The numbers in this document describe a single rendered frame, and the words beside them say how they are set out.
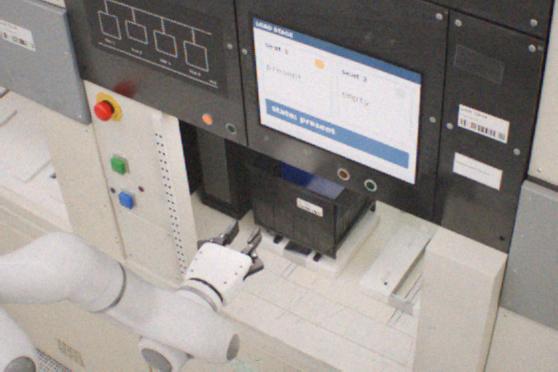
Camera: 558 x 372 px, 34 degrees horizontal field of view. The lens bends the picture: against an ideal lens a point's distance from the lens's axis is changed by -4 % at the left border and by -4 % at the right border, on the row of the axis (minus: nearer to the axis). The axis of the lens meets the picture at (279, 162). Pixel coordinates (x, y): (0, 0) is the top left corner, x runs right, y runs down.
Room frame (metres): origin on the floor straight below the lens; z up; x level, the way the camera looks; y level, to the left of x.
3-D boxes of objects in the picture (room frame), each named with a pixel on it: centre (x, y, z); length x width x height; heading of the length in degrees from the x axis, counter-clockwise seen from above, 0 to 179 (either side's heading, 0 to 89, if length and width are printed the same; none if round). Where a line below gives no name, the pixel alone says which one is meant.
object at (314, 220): (1.47, -0.08, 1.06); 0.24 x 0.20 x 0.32; 54
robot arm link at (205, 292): (1.04, 0.16, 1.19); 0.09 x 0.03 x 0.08; 61
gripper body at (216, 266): (1.09, 0.13, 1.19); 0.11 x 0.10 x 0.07; 151
